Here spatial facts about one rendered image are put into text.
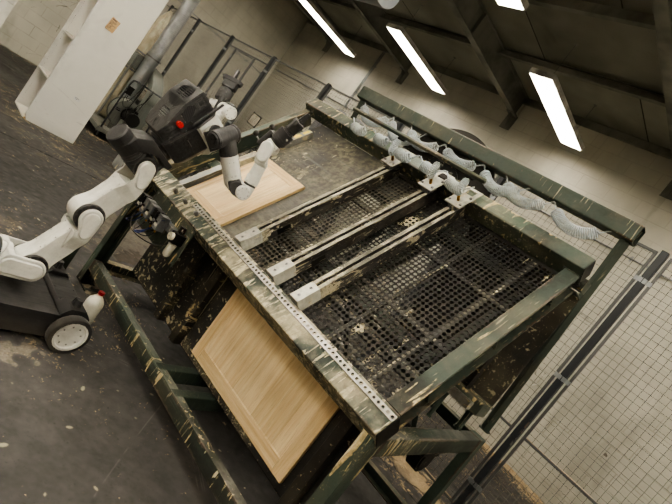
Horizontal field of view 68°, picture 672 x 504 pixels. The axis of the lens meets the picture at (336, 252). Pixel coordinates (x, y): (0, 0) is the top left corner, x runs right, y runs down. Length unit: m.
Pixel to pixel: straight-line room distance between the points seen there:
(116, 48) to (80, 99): 0.72
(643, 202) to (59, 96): 7.03
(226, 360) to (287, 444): 0.57
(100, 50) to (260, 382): 4.92
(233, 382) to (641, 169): 6.02
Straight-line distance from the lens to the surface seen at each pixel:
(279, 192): 2.92
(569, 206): 2.99
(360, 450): 1.93
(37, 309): 2.67
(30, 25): 10.98
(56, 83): 6.63
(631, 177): 7.39
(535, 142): 7.96
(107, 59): 6.66
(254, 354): 2.55
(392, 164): 2.95
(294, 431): 2.36
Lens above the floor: 1.41
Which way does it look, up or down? 5 degrees down
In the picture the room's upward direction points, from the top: 37 degrees clockwise
